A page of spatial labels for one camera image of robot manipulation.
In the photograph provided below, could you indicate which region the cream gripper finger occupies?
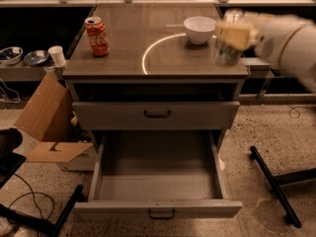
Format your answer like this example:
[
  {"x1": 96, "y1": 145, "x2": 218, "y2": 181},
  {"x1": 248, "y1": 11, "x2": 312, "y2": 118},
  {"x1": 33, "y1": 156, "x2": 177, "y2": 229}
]
[{"x1": 215, "y1": 21, "x2": 258, "y2": 50}]

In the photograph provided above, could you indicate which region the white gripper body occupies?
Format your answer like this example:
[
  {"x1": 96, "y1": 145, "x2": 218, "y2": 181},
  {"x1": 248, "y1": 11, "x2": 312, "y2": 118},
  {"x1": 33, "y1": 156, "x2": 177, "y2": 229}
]
[{"x1": 251, "y1": 14, "x2": 303, "y2": 67}]

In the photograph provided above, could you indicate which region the green white 7up can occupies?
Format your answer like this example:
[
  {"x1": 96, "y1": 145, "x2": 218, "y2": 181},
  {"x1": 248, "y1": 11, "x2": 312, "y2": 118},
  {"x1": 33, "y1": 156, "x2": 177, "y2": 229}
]
[{"x1": 214, "y1": 9, "x2": 244, "y2": 66}]

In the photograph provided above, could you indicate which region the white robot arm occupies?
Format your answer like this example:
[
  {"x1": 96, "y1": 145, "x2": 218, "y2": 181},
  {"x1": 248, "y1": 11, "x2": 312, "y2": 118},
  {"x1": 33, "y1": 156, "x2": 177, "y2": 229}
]
[{"x1": 215, "y1": 10, "x2": 316, "y2": 93}]

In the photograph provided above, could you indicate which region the grey drawer cabinet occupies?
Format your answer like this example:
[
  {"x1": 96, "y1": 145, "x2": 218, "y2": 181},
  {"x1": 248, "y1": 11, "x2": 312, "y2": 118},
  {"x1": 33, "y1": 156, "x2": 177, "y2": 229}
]
[{"x1": 63, "y1": 2, "x2": 248, "y2": 144}]

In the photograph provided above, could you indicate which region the orange coca-cola can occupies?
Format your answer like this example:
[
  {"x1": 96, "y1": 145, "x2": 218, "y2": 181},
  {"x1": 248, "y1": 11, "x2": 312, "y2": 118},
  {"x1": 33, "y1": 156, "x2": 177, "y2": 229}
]
[{"x1": 85, "y1": 16, "x2": 109, "y2": 56}]

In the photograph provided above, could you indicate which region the upper grey drawer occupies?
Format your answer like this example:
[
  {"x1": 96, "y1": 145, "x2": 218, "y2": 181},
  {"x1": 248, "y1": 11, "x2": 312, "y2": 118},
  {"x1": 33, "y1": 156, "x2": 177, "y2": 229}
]
[{"x1": 73, "y1": 102, "x2": 240, "y2": 130}]

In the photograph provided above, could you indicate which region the open middle drawer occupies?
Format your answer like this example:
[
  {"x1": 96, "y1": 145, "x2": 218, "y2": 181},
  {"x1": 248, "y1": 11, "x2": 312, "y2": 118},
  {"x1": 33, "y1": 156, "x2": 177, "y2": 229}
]
[{"x1": 75, "y1": 131, "x2": 242, "y2": 220}]

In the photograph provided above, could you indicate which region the white bowl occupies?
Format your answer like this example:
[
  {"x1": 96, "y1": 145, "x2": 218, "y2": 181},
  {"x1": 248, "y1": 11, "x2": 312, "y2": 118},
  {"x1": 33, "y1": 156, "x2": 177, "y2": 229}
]
[{"x1": 184, "y1": 16, "x2": 216, "y2": 44}]

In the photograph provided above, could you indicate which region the black stand leg right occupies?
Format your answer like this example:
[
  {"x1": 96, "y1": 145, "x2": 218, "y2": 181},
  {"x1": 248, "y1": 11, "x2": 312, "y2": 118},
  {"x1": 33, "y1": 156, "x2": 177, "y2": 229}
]
[{"x1": 250, "y1": 146, "x2": 316, "y2": 228}]

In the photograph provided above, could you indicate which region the black stand leg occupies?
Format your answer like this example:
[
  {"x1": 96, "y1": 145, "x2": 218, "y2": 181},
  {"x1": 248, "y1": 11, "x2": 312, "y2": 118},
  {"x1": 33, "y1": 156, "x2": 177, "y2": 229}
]
[
  {"x1": 250, "y1": 146, "x2": 316, "y2": 228},
  {"x1": 0, "y1": 184, "x2": 85, "y2": 237}
]

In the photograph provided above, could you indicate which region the white paper cup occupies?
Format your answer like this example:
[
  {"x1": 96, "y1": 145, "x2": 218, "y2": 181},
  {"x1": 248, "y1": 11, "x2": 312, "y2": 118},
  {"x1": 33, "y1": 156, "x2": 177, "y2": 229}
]
[{"x1": 48, "y1": 45, "x2": 66, "y2": 67}]

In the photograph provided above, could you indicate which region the brown cardboard box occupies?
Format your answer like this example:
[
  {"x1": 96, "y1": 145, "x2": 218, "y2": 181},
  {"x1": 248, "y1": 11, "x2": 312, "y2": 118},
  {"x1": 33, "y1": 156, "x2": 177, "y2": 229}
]
[{"x1": 15, "y1": 74, "x2": 97, "y2": 171}]

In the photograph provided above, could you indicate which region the blue patterned bowl right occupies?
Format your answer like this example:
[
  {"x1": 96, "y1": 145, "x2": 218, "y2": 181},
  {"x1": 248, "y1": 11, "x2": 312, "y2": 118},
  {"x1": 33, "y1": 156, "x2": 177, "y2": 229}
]
[{"x1": 23, "y1": 50, "x2": 49, "y2": 66}]

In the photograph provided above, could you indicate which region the blue patterned bowl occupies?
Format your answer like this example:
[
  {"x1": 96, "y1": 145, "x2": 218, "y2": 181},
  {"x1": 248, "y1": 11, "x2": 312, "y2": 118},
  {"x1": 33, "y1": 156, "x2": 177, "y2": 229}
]
[
  {"x1": 0, "y1": 46, "x2": 23, "y2": 65},
  {"x1": 23, "y1": 50, "x2": 49, "y2": 66}
]

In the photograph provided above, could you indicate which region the blue patterned bowl left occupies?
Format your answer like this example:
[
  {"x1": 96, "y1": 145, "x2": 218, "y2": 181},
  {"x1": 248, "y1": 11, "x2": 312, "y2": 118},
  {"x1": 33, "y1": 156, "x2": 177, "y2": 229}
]
[{"x1": 0, "y1": 46, "x2": 23, "y2": 65}]

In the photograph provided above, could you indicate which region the black chair seat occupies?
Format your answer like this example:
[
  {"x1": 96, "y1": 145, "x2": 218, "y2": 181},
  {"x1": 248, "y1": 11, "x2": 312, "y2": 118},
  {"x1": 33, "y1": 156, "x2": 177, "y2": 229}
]
[{"x1": 0, "y1": 127, "x2": 26, "y2": 189}]

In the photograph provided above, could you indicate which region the black stand leg left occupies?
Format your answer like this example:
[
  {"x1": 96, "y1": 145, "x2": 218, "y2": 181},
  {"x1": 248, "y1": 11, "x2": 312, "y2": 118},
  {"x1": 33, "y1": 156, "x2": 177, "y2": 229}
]
[{"x1": 0, "y1": 184, "x2": 85, "y2": 237}]

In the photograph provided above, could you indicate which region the black cable on floor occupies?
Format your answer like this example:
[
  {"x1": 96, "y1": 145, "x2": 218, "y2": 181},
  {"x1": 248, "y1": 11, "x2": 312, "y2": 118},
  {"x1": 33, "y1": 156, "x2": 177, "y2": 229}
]
[{"x1": 6, "y1": 173, "x2": 55, "y2": 225}]

